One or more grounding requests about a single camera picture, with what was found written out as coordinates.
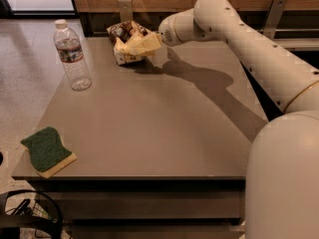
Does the brown chip bag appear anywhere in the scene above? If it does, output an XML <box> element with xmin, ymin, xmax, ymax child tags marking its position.
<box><xmin>107</xmin><ymin>21</ymin><xmax>154</xmax><ymax>65</ymax></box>

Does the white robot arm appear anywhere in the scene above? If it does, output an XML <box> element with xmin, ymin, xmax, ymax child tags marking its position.
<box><xmin>115</xmin><ymin>0</ymin><xmax>319</xmax><ymax>239</ymax></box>

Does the black wire basket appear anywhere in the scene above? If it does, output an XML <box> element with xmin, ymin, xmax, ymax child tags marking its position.
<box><xmin>0</xmin><ymin>189</ymin><xmax>63</xmax><ymax>239</ymax></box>

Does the metal bracket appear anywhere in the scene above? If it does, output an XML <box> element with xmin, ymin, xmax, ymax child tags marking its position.
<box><xmin>119</xmin><ymin>0</ymin><xmax>134</xmax><ymax>22</ymax></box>
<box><xmin>262</xmin><ymin>0</ymin><xmax>288</xmax><ymax>39</ymax></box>

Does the clear plastic water bottle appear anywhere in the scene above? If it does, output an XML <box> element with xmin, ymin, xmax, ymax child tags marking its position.
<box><xmin>54</xmin><ymin>19</ymin><xmax>92</xmax><ymax>92</ymax></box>

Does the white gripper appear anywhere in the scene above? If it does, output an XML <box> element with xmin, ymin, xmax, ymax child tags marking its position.
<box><xmin>115</xmin><ymin>17</ymin><xmax>181</xmax><ymax>55</ymax></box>

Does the grey lower drawer front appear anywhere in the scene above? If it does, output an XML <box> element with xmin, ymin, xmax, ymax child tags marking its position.
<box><xmin>67</xmin><ymin>225</ymin><xmax>245</xmax><ymax>239</ymax></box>

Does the left metal bracket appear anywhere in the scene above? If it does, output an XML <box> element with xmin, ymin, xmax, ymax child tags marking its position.
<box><xmin>119</xmin><ymin>0</ymin><xmax>134</xmax><ymax>22</ymax></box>

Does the grey upper drawer front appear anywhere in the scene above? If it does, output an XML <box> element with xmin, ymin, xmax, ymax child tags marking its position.
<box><xmin>35</xmin><ymin>190</ymin><xmax>247</xmax><ymax>221</ymax></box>

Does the green and yellow sponge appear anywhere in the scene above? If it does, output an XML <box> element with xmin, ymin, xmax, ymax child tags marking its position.
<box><xmin>21</xmin><ymin>126</ymin><xmax>77</xmax><ymax>178</ymax></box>

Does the grey drawer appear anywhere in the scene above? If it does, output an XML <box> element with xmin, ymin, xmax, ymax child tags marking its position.
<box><xmin>67</xmin><ymin>225</ymin><xmax>245</xmax><ymax>239</ymax></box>
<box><xmin>35</xmin><ymin>190</ymin><xmax>247</xmax><ymax>221</ymax></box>

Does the right metal bracket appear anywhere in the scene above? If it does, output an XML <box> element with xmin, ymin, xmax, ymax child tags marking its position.
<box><xmin>262</xmin><ymin>0</ymin><xmax>288</xmax><ymax>39</ymax></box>

